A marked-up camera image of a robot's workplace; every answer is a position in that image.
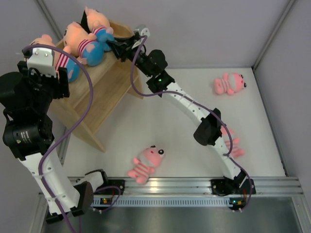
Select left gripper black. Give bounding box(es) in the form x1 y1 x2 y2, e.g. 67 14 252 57
17 62 69 114

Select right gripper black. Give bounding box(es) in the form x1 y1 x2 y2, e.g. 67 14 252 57
106 36 152 78

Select boy plush doll blue pants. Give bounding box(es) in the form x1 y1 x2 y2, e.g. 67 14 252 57
63 22 104 67

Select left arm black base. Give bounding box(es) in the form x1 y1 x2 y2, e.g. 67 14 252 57
95 179 125 196

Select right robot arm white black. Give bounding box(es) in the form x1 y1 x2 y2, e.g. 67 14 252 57
107 34 251 193

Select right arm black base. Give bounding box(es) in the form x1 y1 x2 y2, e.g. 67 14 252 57
210 177 256 196

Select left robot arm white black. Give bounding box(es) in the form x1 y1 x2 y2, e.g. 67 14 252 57
0 61 110 224

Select pink striped plush front centre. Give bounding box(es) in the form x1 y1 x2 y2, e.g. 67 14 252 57
127 145 165 184

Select pink striped plush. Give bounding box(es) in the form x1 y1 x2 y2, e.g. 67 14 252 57
213 73 247 95
221 126 245 159
127 145 165 184

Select pink striped plush far right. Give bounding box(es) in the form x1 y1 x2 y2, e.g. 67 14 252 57
213 73 247 95

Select pink striped plush right middle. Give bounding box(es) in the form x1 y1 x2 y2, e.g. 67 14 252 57
221 126 245 159

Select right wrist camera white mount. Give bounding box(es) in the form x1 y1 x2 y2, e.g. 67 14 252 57
133 24 150 37

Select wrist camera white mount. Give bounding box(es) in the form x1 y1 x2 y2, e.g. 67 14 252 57
26 47 56 78
133 24 150 37

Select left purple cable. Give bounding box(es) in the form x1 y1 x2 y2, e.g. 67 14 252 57
21 46 122 233

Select purple cable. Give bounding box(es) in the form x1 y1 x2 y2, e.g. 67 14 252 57
21 46 122 233
130 35 252 212

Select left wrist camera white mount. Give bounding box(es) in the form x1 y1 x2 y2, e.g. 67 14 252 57
26 47 56 78

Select white slotted cable duct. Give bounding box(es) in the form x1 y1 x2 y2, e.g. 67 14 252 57
89 197 234 207

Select aluminium mounting rail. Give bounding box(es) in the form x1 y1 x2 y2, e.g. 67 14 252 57
38 177 304 195

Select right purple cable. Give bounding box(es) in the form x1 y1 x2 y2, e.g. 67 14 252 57
130 35 252 212

